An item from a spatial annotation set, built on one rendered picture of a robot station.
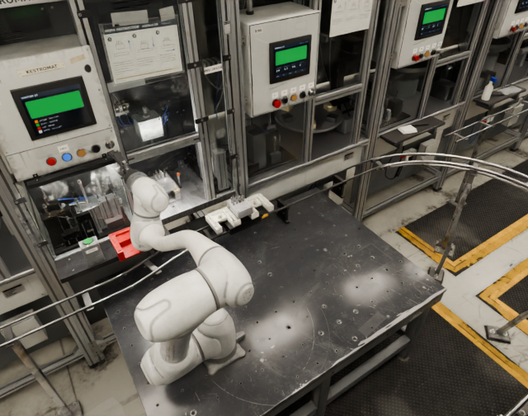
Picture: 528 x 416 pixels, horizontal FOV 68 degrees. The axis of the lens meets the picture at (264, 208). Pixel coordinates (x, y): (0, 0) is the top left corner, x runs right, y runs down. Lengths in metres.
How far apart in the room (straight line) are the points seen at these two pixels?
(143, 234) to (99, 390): 1.38
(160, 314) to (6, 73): 1.05
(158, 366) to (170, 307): 0.58
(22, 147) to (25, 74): 0.28
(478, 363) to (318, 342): 1.26
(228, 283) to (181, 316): 0.15
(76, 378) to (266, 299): 1.35
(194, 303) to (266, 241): 1.29
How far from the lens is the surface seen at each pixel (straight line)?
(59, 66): 1.71
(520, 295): 3.37
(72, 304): 2.37
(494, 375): 2.87
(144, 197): 1.49
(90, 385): 2.76
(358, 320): 1.98
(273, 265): 2.16
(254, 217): 2.18
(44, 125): 1.75
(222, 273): 1.08
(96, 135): 1.83
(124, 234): 2.08
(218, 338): 1.65
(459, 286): 3.24
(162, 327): 1.05
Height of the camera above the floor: 2.27
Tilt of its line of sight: 39 degrees down
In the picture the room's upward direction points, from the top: 1 degrees counter-clockwise
